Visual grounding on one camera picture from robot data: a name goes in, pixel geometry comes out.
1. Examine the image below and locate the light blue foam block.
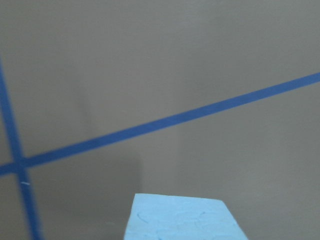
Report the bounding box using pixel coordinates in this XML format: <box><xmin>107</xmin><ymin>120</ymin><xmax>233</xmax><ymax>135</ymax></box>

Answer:
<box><xmin>123</xmin><ymin>193</ymin><xmax>247</xmax><ymax>240</ymax></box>

